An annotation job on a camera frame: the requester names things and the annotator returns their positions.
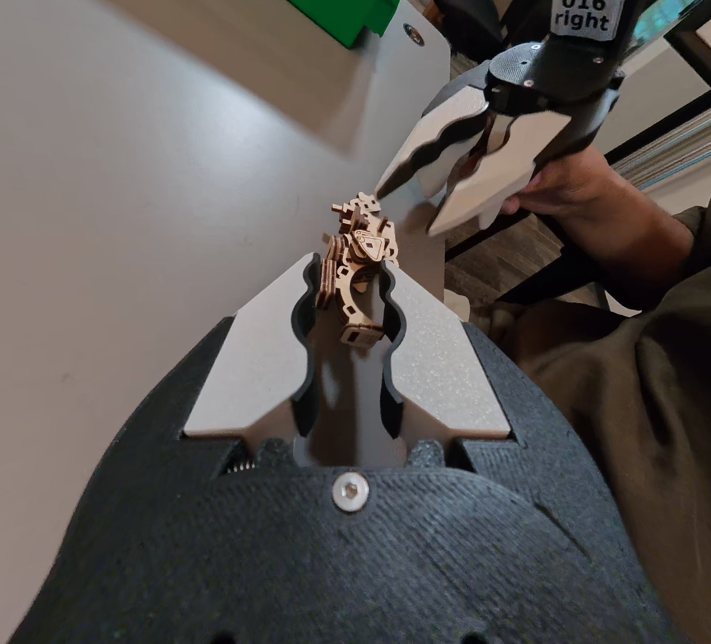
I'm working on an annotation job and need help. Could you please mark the person's brown shirt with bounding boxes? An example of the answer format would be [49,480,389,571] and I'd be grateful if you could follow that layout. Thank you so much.
[489,205,711,644]

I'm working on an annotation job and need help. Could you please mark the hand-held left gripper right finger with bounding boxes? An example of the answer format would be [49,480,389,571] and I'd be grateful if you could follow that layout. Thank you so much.
[379,261,513,442]

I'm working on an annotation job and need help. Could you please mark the wooden puzzle model assembly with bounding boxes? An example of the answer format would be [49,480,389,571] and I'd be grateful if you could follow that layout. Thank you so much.
[316,202,400,348]

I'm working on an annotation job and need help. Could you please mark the person's right hand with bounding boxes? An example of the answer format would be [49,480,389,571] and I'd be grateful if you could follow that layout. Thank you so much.
[500,146,614,220]

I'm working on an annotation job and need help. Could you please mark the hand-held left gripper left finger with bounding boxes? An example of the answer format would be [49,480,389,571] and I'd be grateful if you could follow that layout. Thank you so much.
[182,252,323,440]

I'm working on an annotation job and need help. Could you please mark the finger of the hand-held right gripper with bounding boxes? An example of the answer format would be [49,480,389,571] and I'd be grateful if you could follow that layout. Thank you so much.
[425,111,574,239]
[374,84,493,199]

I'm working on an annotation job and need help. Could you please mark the person's right forearm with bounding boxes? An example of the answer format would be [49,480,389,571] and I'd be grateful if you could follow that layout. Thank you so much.
[567,152,695,312]

